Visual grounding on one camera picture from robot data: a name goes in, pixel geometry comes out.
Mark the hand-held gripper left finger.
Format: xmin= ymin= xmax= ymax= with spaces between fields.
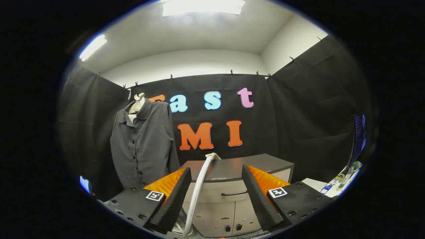
xmin=103 ymin=167 xmax=192 ymax=235

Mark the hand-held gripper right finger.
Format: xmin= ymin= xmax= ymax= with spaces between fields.
xmin=241 ymin=164 xmax=334 ymax=232

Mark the dark grey button shirt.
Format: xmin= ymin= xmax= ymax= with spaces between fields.
xmin=110 ymin=98 xmax=181 ymax=190

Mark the grey cabinet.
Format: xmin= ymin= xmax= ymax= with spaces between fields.
xmin=179 ymin=153 xmax=295 ymax=238

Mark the white side table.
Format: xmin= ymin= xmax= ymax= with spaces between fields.
xmin=301 ymin=178 xmax=334 ymax=198

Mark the pile of small colourful items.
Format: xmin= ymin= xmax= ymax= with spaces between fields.
xmin=320 ymin=161 xmax=363 ymax=195

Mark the smartphone with lit screen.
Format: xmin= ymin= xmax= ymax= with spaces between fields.
xmin=79 ymin=175 xmax=93 ymax=195

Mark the cream plastic hanger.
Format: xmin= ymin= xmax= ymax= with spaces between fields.
xmin=128 ymin=93 xmax=146 ymax=115

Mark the dark monitor screen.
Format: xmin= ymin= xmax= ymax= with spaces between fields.
xmin=349 ymin=112 xmax=368 ymax=166

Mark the row of black clips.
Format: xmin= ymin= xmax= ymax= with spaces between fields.
xmin=96 ymin=36 xmax=324 ymax=91

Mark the narrow ceiling light panel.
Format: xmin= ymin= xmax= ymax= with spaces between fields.
xmin=79 ymin=35 xmax=108 ymax=62

